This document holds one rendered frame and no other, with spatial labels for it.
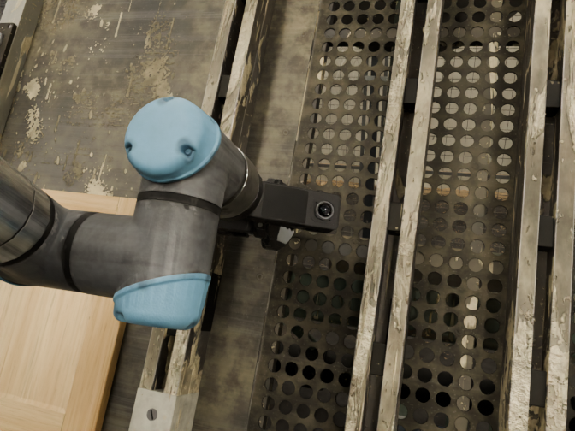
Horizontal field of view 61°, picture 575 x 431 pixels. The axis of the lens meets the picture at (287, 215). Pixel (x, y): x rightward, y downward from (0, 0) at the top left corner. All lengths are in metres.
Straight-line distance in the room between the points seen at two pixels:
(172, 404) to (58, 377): 0.24
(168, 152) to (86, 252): 0.11
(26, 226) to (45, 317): 0.49
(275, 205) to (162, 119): 0.20
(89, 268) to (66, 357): 0.45
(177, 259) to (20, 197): 0.13
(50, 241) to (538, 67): 0.62
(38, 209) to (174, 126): 0.13
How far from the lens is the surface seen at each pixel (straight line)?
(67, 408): 0.88
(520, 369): 0.64
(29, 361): 0.93
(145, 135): 0.42
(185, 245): 0.41
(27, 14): 1.19
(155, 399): 0.73
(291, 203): 0.57
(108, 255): 0.43
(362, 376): 0.64
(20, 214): 0.43
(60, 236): 0.46
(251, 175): 0.51
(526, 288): 0.65
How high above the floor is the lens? 1.47
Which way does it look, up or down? 19 degrees down
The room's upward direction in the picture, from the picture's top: straight up
